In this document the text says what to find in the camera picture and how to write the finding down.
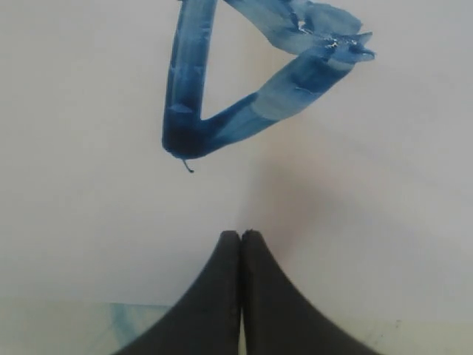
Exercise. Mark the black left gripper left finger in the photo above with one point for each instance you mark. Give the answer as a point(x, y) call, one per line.
point(206, 319)

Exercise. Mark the white paper sheet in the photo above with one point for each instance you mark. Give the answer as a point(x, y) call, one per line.
point(364, 195)

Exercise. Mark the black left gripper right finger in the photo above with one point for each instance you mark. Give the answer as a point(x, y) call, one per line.
point(277, 318)

